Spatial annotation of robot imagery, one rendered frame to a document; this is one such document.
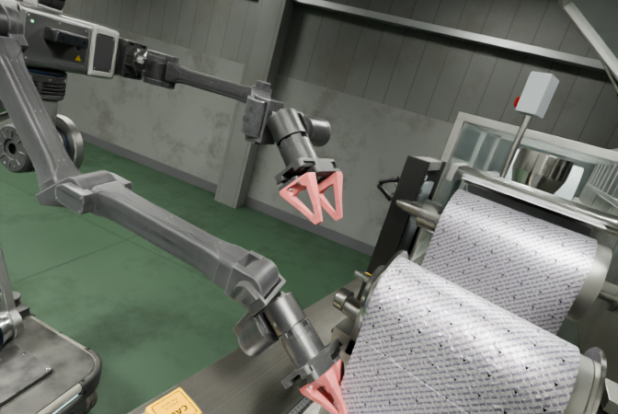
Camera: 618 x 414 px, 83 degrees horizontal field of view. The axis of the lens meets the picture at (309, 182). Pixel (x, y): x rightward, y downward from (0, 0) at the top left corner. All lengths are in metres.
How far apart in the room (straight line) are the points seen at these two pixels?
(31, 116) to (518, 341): 0.88
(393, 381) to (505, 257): 0.30
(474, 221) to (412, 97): 3.10
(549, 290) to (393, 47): 3.33
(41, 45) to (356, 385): 1.09
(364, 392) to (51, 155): 0.70
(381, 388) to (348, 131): 3.38
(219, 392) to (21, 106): 0.68
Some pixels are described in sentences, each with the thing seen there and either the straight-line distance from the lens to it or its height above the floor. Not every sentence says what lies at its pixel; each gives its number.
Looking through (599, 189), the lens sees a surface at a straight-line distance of 1.50.
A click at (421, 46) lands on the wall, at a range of 3.82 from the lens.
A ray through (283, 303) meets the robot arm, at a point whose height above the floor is 1.18.
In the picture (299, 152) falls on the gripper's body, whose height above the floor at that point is 1.42.
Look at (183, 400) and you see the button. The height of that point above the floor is 0.92.
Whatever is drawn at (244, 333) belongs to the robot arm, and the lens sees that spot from 0.67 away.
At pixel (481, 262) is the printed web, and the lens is 0.72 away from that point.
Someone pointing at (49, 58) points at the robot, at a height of 1.41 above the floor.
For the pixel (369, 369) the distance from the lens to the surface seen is 0.58.
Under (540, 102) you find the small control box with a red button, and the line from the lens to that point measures 1.04.
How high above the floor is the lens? 1.51
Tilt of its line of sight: 14 degrees down
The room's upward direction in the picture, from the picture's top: 16 degrees clockwise
